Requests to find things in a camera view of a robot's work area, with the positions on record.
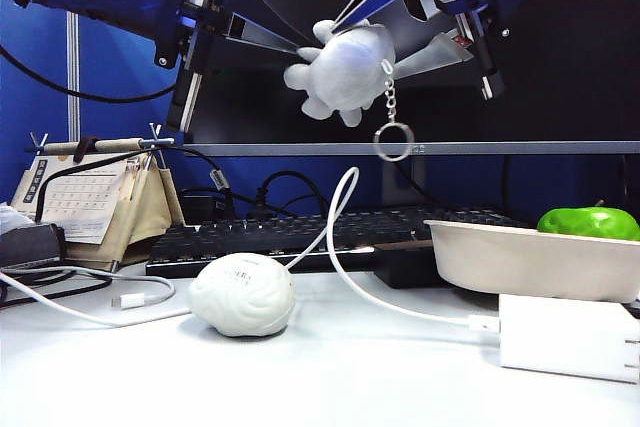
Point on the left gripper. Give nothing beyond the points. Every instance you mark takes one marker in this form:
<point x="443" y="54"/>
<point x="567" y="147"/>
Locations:
<point x="200" y="7"/>

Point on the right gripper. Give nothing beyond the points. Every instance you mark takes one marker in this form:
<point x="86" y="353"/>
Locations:
<point x="475" y="22"/>

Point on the large black computer monitor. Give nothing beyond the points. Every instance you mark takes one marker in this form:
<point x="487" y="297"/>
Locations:
<point x="550" y="97"/>

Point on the beige paper bowl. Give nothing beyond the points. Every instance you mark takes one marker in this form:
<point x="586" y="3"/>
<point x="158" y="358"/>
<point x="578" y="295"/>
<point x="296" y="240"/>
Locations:
<point x="525" y="262"/>

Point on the dark grey box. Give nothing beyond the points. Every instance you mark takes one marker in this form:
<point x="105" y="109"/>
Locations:
<point x="30" y="247"/>

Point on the black block with brown top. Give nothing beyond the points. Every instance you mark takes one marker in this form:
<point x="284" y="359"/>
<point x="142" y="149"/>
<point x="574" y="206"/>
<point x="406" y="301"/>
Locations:
<point x="405" y="272"/>

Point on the grey monitor stand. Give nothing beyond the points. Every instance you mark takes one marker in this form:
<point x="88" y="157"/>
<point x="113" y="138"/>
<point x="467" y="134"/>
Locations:
<point x="402" y="187"/>

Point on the aluminium partition frame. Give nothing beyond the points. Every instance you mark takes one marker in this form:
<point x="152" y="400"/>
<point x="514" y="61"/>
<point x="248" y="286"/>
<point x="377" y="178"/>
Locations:
<point x="73" y="87"/>

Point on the white plastic bag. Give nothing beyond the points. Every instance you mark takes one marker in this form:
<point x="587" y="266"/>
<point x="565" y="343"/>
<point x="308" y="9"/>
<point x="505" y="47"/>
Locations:
<point x="12" y="219"/>

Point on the beige canvas desk calendar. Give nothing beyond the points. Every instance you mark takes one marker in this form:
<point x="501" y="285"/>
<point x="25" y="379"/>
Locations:
<point x="80" y="197"/>

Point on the black mechanical keyboard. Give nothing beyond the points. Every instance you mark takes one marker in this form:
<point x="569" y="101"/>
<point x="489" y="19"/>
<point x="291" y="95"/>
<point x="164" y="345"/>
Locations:
<point x="300" y="237"/>

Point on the white power adapter brick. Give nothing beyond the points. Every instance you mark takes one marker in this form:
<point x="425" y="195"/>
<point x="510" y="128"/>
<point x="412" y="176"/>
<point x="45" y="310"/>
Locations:
<point x="560" y="337"/>

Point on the white brain-shaped squeeze toy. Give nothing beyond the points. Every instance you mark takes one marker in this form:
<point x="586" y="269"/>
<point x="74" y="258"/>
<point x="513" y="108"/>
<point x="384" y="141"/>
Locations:
<point x="240" y="297"/>

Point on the small black adapter box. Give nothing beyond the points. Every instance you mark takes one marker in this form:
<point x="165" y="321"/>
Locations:
<point x="200" y="207"/>

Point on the green apple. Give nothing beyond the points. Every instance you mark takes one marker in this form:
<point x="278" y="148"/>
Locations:
<point x="585" y="222"/>

